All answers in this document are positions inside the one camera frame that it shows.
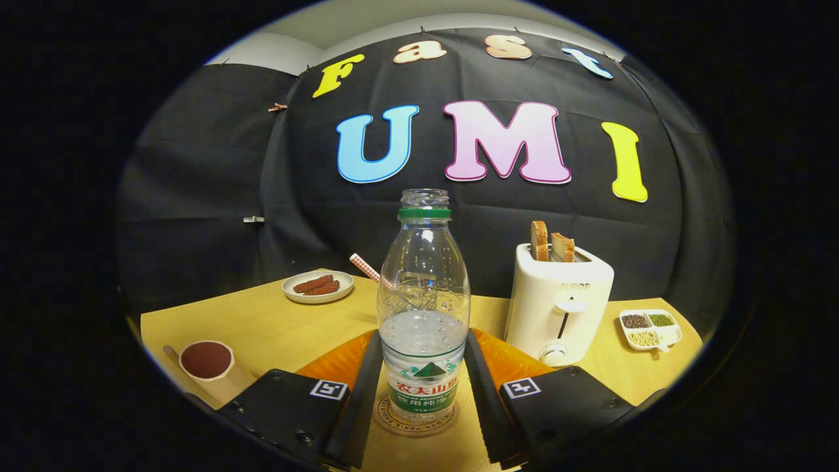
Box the white toaster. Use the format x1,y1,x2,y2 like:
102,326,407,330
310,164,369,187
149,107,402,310
503,243,615,367

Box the white divided seed dish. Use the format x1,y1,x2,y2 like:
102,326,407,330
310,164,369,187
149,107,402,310
619,309,683,353

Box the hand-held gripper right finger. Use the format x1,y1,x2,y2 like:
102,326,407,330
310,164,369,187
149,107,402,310
463,329,638,470

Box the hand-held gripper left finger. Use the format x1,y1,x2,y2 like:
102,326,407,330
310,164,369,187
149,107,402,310
215,330,385,470

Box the cream cup with wooden handle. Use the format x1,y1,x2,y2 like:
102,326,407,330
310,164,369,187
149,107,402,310
163,340,256,405

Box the clear plastic juice bottle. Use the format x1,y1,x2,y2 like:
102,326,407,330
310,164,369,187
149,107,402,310
377,189,471,423

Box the white round plate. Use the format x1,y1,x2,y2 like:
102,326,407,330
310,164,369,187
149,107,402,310
282,270,355,304

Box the wooden table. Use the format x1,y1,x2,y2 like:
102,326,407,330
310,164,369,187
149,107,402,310
140,269,703,472

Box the black backdrop cloth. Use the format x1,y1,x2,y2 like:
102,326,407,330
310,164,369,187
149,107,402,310
117,28,735,342

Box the round wooden coaster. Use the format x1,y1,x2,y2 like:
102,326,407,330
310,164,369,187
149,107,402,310
372,392,469,437

